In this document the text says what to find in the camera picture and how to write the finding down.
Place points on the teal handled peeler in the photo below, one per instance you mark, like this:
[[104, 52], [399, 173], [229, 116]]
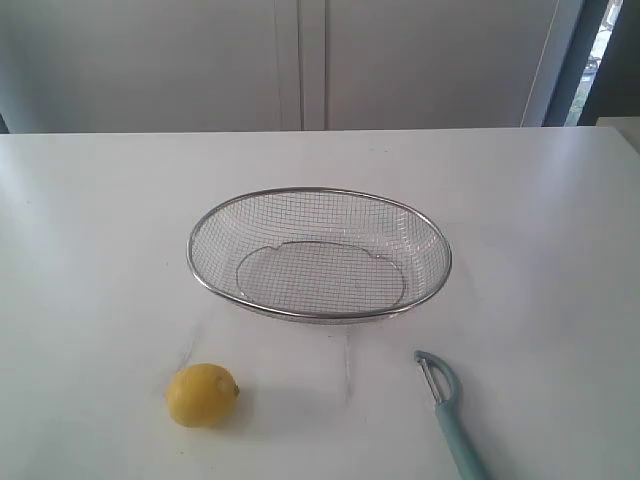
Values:
[[466, 458]]

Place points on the yellow lemon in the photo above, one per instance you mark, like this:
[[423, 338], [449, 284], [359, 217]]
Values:
[[201, 396]]

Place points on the oval steel mesh basket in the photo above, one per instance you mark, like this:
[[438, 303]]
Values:
[[319, 255]]

